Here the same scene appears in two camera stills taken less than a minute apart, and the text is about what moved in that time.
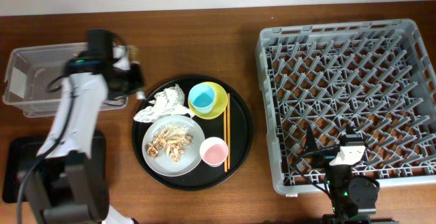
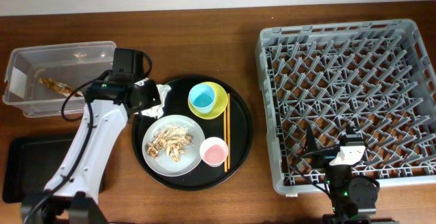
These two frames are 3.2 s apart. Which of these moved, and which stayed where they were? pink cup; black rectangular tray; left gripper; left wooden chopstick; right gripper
Moved: left gripper
Stayed: black rectangular tray; right gripper; left wooden chopstick; pink cup
